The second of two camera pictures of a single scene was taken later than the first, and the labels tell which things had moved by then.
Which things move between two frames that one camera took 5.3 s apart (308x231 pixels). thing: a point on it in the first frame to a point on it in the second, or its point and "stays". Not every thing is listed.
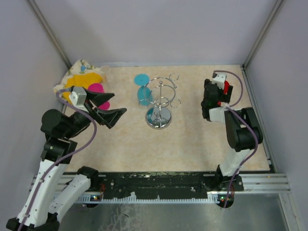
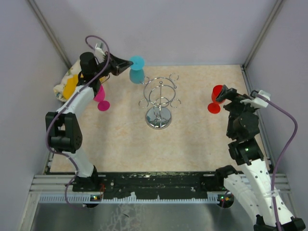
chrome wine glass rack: [159, 93] stays
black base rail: [142, 185] stays
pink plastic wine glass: [98, 87] stays
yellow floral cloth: [81, 74] stays
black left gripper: [109, 117] to [118, 65]
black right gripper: [224, 97] to [235, 97]
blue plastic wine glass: [144, 94] to [136, 72]
